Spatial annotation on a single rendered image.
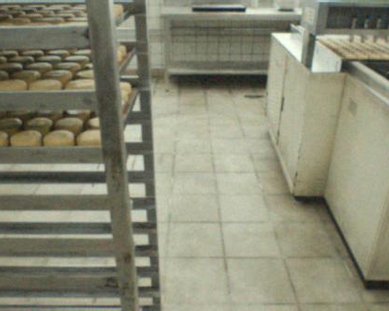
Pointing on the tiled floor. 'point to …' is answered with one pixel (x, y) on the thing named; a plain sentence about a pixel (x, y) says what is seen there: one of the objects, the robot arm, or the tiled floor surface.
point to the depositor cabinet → (304, 116)
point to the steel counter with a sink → (181, 9)
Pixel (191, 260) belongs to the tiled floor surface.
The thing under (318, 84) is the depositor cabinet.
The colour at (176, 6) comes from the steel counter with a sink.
